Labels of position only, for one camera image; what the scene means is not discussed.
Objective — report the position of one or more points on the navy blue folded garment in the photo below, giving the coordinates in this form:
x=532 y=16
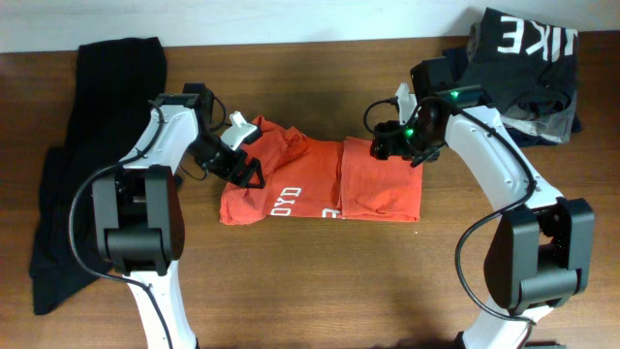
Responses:
x=528 y=129

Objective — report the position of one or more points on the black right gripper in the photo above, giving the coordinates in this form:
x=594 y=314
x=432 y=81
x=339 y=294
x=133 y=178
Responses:
x=387 y=141

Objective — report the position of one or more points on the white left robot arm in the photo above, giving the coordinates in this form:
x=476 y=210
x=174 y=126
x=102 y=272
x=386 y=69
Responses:
x=138 y=218

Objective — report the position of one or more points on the grey folded garment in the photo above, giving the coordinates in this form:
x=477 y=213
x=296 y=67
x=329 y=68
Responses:
x=528 y=70

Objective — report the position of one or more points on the red orange t-shirt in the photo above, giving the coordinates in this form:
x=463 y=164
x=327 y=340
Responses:
x=308 y=178

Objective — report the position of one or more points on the black garment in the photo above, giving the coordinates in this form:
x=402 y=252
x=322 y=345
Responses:
x=115 y=82

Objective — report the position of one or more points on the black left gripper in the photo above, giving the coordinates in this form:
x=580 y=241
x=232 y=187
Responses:
x=229 y=169

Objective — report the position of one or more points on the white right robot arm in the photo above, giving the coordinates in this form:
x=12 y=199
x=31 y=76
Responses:
x=540 y=255

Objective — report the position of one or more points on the black Nike shirt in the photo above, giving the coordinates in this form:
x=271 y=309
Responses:
x=525 y=63

